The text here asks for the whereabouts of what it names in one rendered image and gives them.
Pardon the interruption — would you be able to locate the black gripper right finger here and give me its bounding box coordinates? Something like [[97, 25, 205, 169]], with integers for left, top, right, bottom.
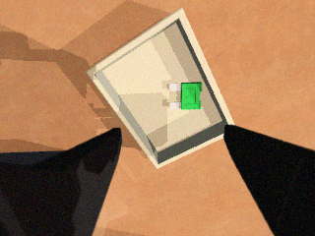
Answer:
[[223, 124, 315, 236]]

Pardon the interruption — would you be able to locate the grey fuse block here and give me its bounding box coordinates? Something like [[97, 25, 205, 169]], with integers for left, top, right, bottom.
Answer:
[[0, 150, 65, 166]]

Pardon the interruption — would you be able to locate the cream open-top tray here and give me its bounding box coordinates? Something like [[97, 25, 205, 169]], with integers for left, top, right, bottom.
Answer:
[[86, 8, 235, 169]]

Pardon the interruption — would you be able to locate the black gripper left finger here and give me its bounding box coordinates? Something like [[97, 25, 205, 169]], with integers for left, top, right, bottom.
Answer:
[[0, 128, 122, 236]]

